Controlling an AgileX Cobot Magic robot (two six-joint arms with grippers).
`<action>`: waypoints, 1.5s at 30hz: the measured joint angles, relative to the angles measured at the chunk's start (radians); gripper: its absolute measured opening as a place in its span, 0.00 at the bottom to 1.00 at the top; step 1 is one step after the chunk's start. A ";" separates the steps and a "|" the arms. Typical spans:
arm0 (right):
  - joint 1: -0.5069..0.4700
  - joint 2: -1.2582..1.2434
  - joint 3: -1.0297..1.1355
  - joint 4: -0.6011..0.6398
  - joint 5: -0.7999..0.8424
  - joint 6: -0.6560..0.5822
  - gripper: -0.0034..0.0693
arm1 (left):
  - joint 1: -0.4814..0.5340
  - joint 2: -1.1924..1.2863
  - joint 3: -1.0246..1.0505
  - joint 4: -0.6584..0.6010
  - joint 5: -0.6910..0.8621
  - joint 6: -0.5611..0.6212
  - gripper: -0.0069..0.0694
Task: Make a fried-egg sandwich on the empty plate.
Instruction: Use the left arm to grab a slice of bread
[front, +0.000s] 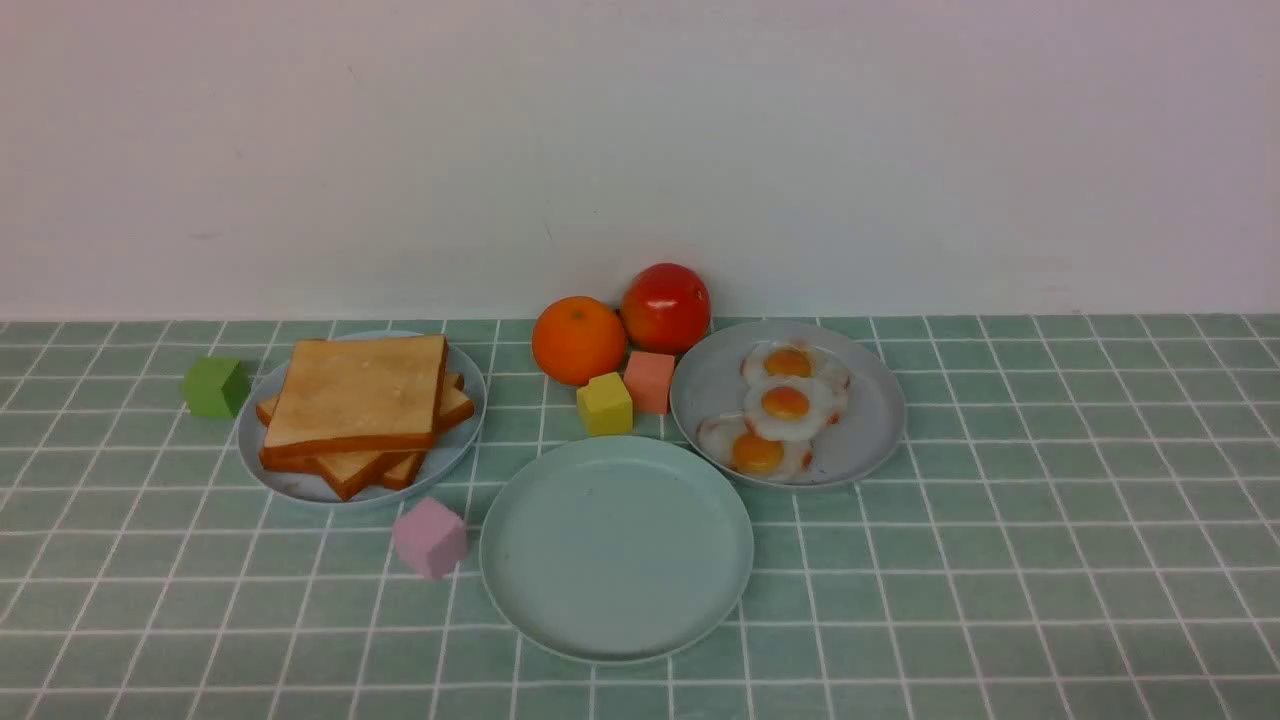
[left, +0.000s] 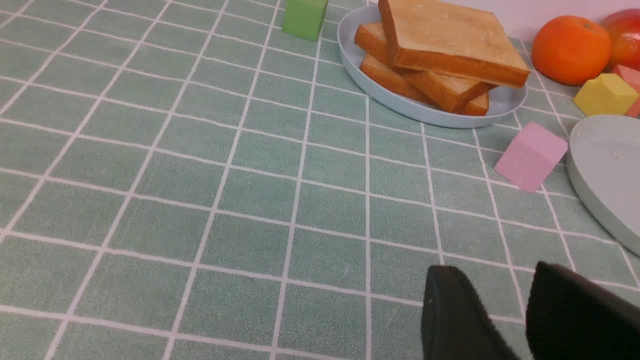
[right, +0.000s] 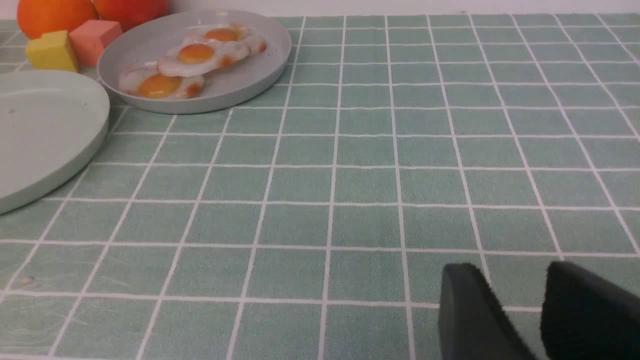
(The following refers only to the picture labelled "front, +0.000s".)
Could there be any fried egg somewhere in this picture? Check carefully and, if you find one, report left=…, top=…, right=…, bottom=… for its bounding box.
left=695, top=413, right=813, bottom=484
left=742, top=375, right=849, bottom=442
left=740, top=341, right=852, bottom=389

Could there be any salmon foam cube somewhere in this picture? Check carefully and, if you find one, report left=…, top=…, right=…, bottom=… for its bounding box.
left=623, top=350, right=676, bottom=416

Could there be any yellow foam cube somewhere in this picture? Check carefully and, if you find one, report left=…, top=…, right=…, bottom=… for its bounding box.
left=576, top=372, right=634, bottom=437

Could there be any red tomato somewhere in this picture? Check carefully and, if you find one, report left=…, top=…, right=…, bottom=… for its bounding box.
left=620, top=263, right=710, bottom=355

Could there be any orange fruit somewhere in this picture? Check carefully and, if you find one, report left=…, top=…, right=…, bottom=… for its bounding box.
left=531, top=296, right=628, bottom=386

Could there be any grey egg plate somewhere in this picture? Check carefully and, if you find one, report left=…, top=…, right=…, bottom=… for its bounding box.
left=669, top=320, right=906, bottom=489

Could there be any green centre plate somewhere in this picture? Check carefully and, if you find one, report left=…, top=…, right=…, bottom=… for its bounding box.
left=476, top=436, right=755, bottom=665

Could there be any light blue bread plate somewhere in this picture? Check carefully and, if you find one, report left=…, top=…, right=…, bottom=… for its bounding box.
left=237, top=331, right=486, bottom=509

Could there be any pink foam cube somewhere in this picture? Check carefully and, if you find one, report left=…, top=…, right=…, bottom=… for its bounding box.
left=392, top=497, right=468, bottom=582

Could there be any green foam cube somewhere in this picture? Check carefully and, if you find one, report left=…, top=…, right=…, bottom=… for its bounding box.
left=180, top=356, right=251, bottom=419

